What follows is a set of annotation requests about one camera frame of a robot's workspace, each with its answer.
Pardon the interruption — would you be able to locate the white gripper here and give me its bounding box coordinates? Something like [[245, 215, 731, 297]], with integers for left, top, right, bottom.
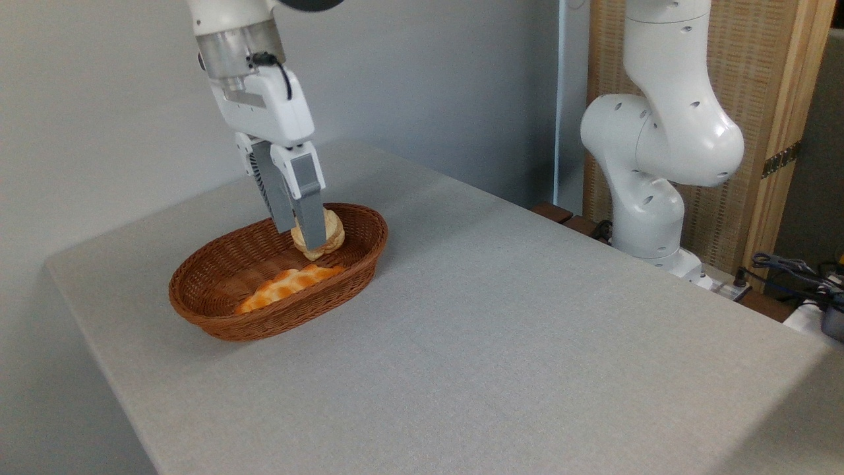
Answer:
[[208, 66, 329, 252]]

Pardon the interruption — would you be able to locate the round knotted bread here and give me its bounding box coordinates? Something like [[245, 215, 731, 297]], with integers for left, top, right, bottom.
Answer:
[[290, 208, 346, 261]]

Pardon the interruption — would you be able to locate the long braided bread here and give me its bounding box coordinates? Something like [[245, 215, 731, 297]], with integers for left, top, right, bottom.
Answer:
[[235, 264, 346, 315]]

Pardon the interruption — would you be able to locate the brown wicker basket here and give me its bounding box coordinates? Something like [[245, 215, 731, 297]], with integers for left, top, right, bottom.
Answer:
[[168, 203, 389, 342]]

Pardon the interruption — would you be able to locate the white vertical pipe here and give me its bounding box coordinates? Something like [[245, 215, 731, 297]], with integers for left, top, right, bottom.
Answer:
[[554, 0, 570, 215]]

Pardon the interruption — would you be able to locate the wooden rattan screen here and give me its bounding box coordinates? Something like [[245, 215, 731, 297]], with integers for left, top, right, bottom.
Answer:
[[584, 0, 837, 294]]

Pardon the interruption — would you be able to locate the black screen hinge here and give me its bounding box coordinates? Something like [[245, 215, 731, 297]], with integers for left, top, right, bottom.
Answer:
[[762, 140, 803, 179]]

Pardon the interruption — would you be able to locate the white box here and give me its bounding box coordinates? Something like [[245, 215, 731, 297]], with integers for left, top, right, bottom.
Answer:
[[783, 300, 844, 350]]

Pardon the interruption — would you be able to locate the grey device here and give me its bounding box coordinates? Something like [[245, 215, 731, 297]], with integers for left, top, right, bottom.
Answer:
[[821, 303, 844, 342]]

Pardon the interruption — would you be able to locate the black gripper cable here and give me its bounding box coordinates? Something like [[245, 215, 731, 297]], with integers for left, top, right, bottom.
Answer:
[[253, 51, 293, 101]]

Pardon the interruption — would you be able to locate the black cable bundle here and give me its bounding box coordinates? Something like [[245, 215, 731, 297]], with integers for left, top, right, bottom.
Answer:
[[752, 251, 844, 311]]

